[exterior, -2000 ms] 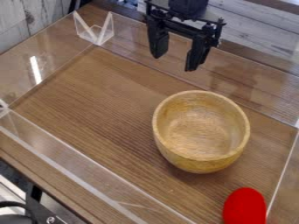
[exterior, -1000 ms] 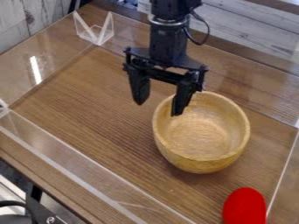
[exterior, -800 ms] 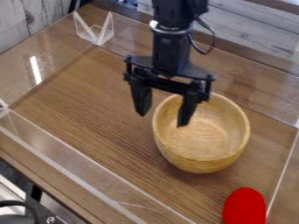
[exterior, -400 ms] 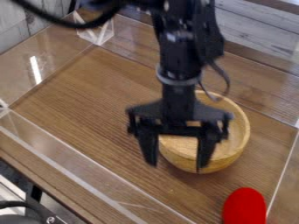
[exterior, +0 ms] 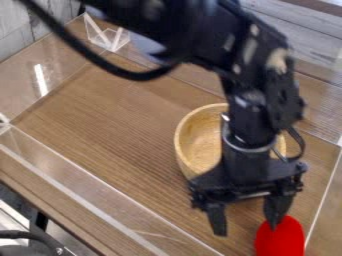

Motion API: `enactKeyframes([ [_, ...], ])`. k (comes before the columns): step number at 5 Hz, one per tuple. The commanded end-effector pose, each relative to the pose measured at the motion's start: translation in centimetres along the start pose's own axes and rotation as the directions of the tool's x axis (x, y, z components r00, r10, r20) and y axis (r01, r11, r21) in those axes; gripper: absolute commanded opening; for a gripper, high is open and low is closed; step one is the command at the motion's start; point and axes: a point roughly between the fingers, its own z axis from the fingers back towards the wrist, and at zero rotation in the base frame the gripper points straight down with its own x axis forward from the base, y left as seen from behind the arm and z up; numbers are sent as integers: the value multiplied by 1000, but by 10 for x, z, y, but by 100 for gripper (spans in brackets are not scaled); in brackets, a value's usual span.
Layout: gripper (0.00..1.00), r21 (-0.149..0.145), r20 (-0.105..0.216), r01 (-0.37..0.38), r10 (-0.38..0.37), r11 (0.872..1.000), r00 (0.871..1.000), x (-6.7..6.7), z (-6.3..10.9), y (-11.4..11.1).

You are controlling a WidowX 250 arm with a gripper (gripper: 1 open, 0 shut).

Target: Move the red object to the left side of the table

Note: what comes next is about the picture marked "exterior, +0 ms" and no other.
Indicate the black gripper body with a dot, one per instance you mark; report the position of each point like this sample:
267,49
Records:
251,172

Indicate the light wooden bowl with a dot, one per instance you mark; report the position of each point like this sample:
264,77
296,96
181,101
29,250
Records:
197,140

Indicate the red felt strawberry toy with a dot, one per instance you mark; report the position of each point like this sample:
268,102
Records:
284,241

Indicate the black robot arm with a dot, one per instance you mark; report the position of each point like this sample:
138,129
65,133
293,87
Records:
215,34

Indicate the black table leg bracket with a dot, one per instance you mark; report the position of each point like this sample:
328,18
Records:
38,229

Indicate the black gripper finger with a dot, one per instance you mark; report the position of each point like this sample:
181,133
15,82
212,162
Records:
276,208
217,218

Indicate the clear acrylic tray enclosure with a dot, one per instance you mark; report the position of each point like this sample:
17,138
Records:
88,154

